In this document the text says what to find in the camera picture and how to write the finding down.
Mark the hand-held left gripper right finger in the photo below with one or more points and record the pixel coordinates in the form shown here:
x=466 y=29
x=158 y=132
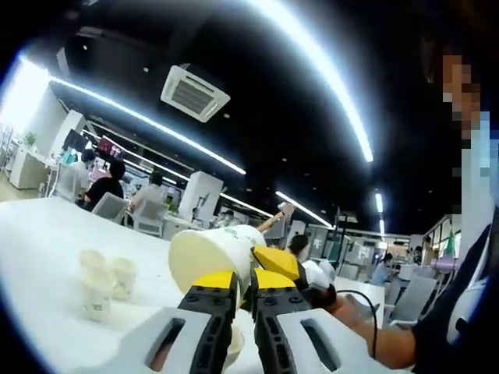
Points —
x=280 y=323

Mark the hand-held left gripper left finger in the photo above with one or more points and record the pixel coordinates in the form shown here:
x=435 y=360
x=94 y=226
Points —
x=210 y=323

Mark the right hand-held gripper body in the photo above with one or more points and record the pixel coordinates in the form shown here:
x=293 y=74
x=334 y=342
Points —
x=319 y=274

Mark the stack of nested paper cups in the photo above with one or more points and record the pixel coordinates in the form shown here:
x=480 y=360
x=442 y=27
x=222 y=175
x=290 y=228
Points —
x=236 y=343

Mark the green print paper cup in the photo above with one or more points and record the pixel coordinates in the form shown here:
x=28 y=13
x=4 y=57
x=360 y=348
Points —
x=210 y=253

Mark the cluster of paper cups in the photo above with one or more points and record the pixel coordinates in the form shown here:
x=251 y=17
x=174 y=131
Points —
x=97 y=288

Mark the white ceiling light strip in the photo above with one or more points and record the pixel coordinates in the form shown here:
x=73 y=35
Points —
x=379 y=202
x=361 y=136
x=304 y=208
x=234 y=167

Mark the green potted plant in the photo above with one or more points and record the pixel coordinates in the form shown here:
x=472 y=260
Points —
x=29 y=138
x=171 y=205

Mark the purple object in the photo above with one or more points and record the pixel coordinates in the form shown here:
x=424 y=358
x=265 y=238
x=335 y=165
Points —
x=444 y=265

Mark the white chest-worn device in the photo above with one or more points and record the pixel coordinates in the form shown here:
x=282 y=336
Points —
x=471 y=308

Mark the white table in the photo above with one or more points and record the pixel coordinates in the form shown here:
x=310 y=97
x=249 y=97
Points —
x=47 y=241

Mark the white ceiling air vent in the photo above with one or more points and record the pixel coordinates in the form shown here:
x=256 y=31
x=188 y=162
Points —
x=195 y=93

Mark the white office cabinet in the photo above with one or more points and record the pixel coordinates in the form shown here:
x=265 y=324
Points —
x=25 y=167

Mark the red wall screen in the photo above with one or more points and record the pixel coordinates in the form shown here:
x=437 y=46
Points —
x=111 y=148

